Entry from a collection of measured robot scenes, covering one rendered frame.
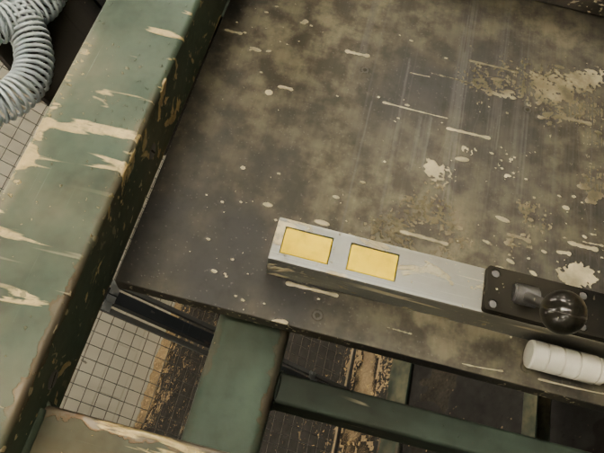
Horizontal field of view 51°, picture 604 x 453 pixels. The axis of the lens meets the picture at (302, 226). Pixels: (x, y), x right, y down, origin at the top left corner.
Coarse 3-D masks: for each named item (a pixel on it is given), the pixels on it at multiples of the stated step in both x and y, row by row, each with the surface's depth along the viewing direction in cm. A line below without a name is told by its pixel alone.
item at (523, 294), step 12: (516, 288) 64; (528, 288) 63; (516, 300) 63; (528, 300) 61; (540, 300) 58; (552, 300) 53; (564, 300) 52; (576, 300) 52; (540, 312) 54; (552, 312) 53; (564, 312) 52; (576, 312) 52; (552, 324) 53; (564, 324) 52; (576, 324) 52
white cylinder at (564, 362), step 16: (528, 352) 65; (544, 352) 64; (560, 352) 64; (576, 352) 64; (528, 368) 65; (544, 368) 64; (560, 368) 64; (576, 368) 63; (592, 368) 63; (592, 384) 64
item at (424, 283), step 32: (288, 224) 67; (288, 256) 65; (416, 256) 66; (352, 288) 66; (384, 288) 64; (416, 288) 65; (448, 288) 65; (480, 288) 65; (480, 320) 66; (512, 320) 64
